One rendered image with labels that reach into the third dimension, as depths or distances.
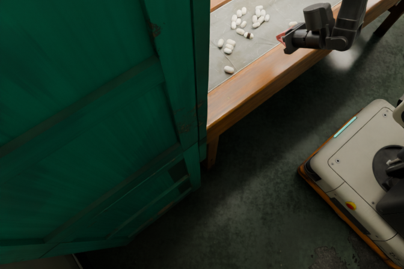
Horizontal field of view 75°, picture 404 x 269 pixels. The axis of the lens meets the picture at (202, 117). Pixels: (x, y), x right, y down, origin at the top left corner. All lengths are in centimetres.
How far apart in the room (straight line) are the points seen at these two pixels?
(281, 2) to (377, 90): 113
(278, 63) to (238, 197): 87
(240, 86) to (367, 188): 87
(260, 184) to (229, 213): 25
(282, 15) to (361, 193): 92
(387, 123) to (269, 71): 89
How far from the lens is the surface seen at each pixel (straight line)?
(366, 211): 154
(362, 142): 162
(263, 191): 166
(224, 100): 95
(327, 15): 84
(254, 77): 101
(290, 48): 93
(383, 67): 233
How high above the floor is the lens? 160
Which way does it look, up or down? 66 degrees down
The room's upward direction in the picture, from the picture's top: 1 degrees counter-clockwise
